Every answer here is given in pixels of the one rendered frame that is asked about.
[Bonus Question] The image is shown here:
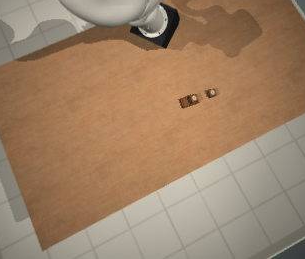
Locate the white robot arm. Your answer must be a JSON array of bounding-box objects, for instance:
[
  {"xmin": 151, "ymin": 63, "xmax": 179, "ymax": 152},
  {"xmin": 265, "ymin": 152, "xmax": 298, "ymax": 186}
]
[{"xmin": 59, "ymin": 0, "xmax": 168, "ymax": 38}]

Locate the brown wooden tray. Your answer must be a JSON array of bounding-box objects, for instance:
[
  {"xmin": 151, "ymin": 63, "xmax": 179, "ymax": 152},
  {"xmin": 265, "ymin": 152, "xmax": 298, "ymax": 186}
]
[{"xmin": 180, "ymin": 96, "xmax": 199, "ymax": 108}]

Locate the brown calendar cube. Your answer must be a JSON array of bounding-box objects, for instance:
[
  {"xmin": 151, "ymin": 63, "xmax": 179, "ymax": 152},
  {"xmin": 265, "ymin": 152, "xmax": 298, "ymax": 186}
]
[
  {"xmin": 189, "ymin": 94, "xmax": 199, "ymax": 104},
  {"xmin": 207, "ymin": 88, "xmax": 217, "ymax": 98}
]

